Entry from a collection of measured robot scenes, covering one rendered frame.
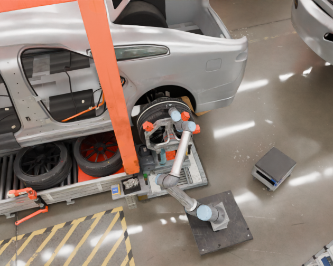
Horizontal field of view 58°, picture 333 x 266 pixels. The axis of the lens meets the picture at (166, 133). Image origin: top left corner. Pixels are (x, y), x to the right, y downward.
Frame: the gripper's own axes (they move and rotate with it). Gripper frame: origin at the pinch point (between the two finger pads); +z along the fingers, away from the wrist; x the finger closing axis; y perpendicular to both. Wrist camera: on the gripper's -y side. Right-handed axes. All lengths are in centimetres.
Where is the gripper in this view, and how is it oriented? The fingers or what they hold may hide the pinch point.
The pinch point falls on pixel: (166, 105)
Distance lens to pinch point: 324.3
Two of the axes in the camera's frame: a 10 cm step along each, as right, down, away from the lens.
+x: -1.0, -9.1, -4.0
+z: -2.1, -3.7, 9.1
